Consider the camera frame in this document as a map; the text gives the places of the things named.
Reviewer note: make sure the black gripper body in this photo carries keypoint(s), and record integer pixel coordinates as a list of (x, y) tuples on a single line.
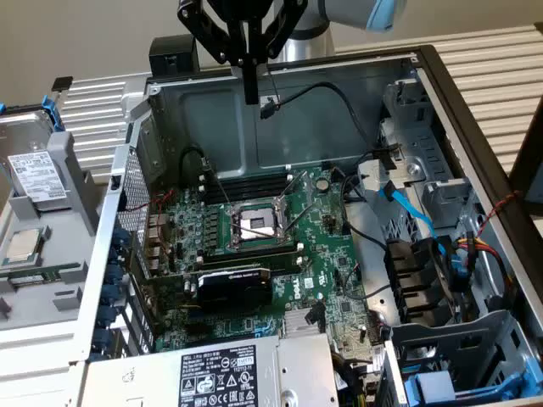
[(237, 10)]

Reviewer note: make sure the hard disk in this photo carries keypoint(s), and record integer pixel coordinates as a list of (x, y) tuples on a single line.
[(29, 140)]

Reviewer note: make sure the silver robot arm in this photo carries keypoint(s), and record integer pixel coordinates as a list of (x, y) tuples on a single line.
[(309, 48)]

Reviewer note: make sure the blue disk carrier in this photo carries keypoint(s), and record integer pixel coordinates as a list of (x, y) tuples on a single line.
[(432, 386)]

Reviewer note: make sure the black box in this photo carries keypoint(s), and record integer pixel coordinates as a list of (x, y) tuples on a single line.
[(174, 53)]

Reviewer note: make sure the open PC case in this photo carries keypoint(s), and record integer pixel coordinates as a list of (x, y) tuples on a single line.
[(220, 127)]

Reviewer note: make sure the black RAM slot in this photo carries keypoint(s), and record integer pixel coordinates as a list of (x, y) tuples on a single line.
[(288, 265), (250, 252), (254, 180), (250, 191)]

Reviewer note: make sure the thin metal locking lever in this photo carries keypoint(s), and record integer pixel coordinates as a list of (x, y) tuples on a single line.
[(299, 218), (220, 188)]

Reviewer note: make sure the metal socket cover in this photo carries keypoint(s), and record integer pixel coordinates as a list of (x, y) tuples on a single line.
[(297, 186)]

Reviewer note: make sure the coin battery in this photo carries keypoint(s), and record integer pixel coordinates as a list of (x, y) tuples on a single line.
[(323, 184)]

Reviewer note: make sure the CPU socket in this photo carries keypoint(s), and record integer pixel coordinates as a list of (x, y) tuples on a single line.
[(254, 224)]

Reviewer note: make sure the green motherboard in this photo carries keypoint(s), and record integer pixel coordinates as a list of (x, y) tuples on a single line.
[(314, 224)]

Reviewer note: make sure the grey parts rack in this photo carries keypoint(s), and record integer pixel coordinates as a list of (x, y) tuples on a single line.
[(72, 191)]

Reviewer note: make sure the blue expansion slot clip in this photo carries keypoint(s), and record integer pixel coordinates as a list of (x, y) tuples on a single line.
[(114, 255), (113, 274), (102, 339), (107, 316), (111, 294), (121, 236)]

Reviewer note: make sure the black graphics card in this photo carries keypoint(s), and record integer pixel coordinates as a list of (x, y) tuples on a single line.
[(229, 292)]

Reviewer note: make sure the black power connector plug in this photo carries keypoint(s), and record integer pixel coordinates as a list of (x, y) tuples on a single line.
[(297, 322)]

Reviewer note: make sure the green RAM stick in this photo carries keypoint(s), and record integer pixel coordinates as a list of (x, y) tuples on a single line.
[(51, 270)]

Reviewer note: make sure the silver CPU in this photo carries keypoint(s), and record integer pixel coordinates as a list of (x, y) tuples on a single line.
[(23, 248)]

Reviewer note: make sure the dark brown panel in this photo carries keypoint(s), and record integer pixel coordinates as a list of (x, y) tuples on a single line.
[(528, 169)]

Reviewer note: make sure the grey power supply unit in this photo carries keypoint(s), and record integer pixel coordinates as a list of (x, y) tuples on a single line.
[(148, 377)]

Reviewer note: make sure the white rack base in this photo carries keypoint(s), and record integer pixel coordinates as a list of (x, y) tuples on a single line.
[(34, 369)]

